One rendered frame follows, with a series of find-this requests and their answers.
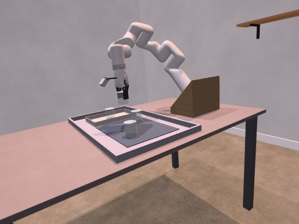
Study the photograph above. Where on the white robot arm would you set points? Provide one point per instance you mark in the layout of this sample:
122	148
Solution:
140	35

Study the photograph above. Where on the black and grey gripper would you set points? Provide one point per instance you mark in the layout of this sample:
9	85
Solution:
121	82

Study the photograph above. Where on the clear glass jar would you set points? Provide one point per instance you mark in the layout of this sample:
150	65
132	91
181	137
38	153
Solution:
121	101
136	115
110	113
130	127

